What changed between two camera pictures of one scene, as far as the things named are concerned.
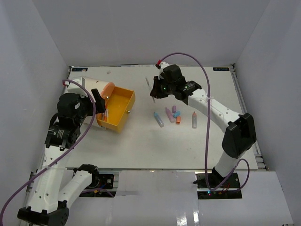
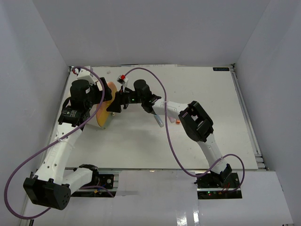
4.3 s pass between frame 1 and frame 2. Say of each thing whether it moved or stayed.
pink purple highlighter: stayed
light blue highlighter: stayed
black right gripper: moved
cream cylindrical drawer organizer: moved
